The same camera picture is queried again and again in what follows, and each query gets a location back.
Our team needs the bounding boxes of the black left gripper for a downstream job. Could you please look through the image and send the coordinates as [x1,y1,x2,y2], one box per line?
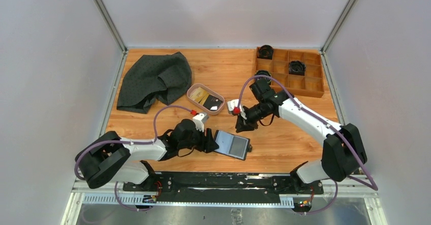
[178,124,219,153]

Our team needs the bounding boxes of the black leather card holder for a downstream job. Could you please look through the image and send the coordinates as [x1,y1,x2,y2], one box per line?
[214,130,253,160]

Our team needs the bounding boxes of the pink oval plastic tray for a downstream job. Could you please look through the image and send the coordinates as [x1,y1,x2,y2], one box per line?
[186,83,226,115]

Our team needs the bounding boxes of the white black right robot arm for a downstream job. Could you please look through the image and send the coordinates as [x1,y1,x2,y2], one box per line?
[227,79,367,193]

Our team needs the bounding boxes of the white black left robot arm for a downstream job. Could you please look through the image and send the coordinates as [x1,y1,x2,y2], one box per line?
[75,119,219,191]

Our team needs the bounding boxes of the black VIP credit card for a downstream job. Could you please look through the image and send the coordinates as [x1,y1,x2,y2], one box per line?
[203,95,223,112]

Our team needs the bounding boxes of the gold credit card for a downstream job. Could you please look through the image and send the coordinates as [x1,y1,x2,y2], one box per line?
[199,93,209,105]
[190,87,209,103]

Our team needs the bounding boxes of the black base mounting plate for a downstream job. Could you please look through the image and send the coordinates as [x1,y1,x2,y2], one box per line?
[121,172,324,204]

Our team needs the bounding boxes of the rolled dark belt top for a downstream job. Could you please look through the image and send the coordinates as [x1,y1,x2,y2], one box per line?
[257,45,274,60]

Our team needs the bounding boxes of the dark green dotted cloth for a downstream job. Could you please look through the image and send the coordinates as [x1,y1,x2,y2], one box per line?
[116,52,192,114]

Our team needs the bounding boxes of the wooden compartment organizer box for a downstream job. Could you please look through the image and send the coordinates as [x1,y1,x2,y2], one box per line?
[252,45,324,98]

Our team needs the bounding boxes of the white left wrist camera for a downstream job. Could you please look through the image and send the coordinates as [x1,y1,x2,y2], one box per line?
[192,113,209,132]

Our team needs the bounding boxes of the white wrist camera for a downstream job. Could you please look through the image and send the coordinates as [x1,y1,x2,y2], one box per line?
[226,99,247,119]
[192,113,209,132]

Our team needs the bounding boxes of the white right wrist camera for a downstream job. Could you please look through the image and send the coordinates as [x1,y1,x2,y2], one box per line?
[226,99,247,119]

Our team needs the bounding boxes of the aluminium frame rail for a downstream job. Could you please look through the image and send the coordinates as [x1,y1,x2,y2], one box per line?
[61,172,387,224]

